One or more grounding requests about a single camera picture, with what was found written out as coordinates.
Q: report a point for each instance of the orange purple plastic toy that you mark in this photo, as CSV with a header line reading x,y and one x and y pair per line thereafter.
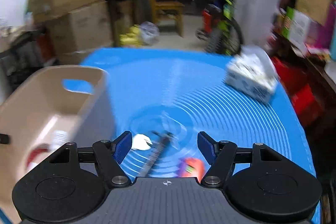
x,y
192,167

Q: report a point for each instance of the large taped cardboard box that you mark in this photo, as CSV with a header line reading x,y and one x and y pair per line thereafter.
x,y
81,30

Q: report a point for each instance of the blue silicone baking mat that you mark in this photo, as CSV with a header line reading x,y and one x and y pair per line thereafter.
x,y
184,93

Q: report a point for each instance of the white tissue paper pack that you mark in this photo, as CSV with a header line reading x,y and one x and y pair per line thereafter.
x,y
253,73

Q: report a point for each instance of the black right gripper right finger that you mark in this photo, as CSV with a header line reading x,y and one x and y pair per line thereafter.
x,y
258,182

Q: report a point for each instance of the beige plastic storage bin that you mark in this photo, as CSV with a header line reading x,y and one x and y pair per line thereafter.
x,y
53,106

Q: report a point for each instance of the silver key with ring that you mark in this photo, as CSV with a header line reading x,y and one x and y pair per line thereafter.
x,y
141,142

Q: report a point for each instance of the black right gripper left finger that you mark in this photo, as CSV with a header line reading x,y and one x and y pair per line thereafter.
x,y
72,182

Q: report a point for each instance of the red plastic bucket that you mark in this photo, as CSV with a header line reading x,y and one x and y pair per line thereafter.
x,y
210,19

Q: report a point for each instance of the wooden chair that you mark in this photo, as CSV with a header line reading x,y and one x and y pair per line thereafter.
x,y
168,10

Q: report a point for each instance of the black marker pen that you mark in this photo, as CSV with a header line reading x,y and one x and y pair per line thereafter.
x,y
159,148

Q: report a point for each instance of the tied plastic bag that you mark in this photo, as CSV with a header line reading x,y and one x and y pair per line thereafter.
x,y
149,33

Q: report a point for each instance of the green white carton box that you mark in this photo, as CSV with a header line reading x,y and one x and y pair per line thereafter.
x,y
296,26

